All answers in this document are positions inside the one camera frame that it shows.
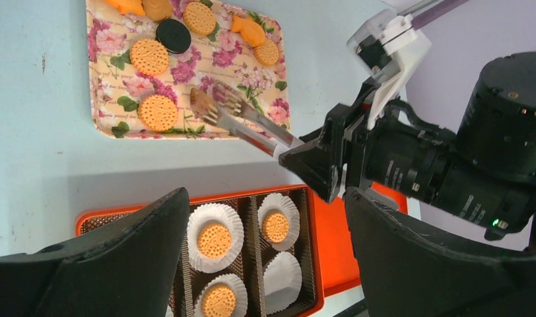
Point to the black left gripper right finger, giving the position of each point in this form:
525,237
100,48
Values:
411,268

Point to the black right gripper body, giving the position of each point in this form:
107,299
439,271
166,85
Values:
403,153

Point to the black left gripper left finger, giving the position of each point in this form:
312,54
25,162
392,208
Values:
124,268

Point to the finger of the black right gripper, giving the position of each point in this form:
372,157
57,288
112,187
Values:
317,163

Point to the orange box lid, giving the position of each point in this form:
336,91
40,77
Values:
339,268

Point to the round yellow biscuit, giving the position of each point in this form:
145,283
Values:
267,53
219,301
275,227
149,57
199,18
158,113
214,241

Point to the metal tongs white handle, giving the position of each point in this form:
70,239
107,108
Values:
237,116

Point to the round yellow biscuit bottom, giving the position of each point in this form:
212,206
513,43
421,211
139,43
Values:
158,113

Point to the floral serving tray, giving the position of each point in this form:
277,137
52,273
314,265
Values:
117,88

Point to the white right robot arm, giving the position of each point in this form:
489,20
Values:
442,223

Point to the white paper cup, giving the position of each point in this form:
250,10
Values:
279,203
236,284
214,213
282,278

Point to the orange cookie box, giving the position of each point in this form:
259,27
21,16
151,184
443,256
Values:
256,253

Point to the orange fish cookie right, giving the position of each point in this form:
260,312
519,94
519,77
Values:
250,31

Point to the orange fish cookie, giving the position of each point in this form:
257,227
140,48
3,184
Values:
250,31
127,6

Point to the round yellow biscuit top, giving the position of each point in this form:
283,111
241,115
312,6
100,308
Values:
199,18

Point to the black sandwich cookie on tray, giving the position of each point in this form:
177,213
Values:
173,35

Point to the brown round cookie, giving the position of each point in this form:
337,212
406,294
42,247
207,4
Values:
157,10

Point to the orange fish cookie left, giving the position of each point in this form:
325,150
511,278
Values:
127,6

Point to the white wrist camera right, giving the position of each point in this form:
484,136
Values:
391,48

